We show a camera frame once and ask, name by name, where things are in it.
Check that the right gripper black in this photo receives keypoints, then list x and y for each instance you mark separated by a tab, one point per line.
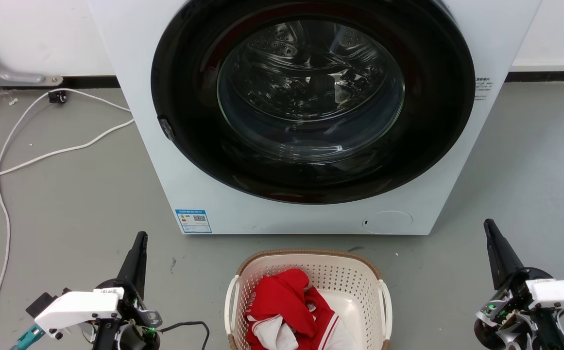
510	301

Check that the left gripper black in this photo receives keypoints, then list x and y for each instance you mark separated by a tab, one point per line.
133	311

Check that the cream perforated laundry basket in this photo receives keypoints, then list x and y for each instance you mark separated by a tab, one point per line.
345	277

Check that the blue energy label sticker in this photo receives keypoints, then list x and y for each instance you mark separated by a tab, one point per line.
193	221

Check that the round white filter cover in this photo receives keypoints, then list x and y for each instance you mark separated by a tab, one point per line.
387	221

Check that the white front-load washing machine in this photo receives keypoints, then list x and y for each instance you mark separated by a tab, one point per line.
272	219

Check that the white garment with red stripes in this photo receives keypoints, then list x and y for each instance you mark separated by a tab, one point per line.
272	336

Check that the small black text sticker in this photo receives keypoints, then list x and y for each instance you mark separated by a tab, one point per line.
482	88

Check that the black baseboard strip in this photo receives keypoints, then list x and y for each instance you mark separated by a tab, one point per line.
87	81

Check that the black round washer door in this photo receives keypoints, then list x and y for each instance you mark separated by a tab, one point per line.
184	78

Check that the steel washer drum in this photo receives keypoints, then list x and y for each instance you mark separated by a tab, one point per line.
311	82

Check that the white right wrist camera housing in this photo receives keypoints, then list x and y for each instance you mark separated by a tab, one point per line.
561	292

